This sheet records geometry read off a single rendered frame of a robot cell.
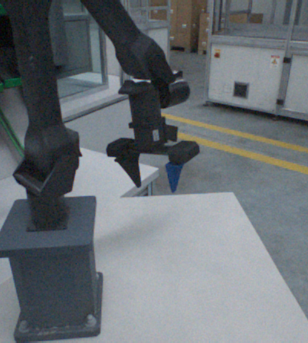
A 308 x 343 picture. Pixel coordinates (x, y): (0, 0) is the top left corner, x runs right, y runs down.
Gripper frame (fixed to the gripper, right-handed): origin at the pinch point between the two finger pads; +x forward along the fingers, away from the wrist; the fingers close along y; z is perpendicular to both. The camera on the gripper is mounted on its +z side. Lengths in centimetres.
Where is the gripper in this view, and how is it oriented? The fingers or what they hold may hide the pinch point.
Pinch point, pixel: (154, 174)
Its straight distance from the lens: 72.5
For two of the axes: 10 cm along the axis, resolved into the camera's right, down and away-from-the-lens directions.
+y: -8.4, -0.9, 5.3
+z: 5.2, -3.7, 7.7
